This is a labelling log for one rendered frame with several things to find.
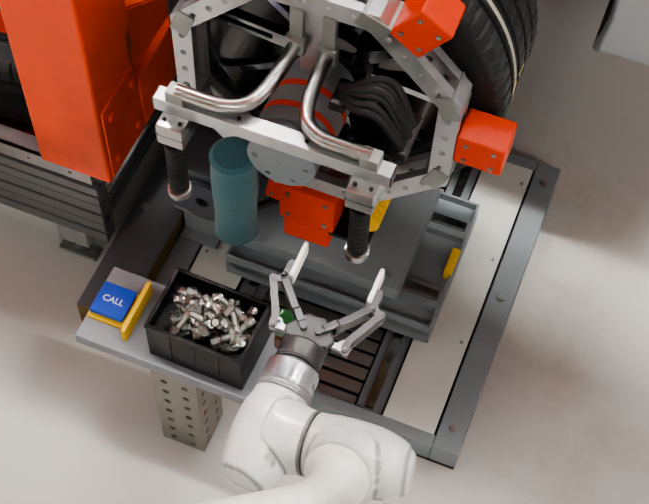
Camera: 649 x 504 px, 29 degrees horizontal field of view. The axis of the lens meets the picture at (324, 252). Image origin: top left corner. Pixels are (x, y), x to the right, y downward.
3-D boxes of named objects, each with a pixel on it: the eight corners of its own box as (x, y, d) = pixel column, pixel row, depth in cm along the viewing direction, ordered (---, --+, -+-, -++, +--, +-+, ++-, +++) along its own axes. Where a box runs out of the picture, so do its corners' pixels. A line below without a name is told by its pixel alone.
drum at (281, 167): (358, 112, 230) (362, 62, 218) (316, 200, 219) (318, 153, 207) (288, 89, 232) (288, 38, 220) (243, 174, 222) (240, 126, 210)
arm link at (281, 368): (308, 419, 197) (322, 387, 200) (309, 394, 189) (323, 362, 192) (255, 399, 198) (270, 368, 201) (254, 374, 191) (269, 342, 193)
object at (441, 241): (475, 223, 301) (480, 201, 293) (426, 345, 283) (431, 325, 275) (285, 159, 310) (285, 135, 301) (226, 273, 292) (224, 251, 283)
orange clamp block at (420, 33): (433, 27, 205) (468, 5, 198) (417, 60, 201) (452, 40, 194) (402, 0, 203) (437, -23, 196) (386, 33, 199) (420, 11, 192)
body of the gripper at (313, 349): (271, 368, 200) (293, 321, 205) (320, 386, 199) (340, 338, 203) (270, 346, 194) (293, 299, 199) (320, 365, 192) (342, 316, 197)
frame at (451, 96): (448, 208, 244) (487, 18, 197) (438, 234, 240) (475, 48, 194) (196, 122, 253) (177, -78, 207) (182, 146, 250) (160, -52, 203)
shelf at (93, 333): (311, 345, 245) (312, 338, 242) (278, 418, 236) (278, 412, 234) (115, 273, 252) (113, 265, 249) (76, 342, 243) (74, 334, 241)
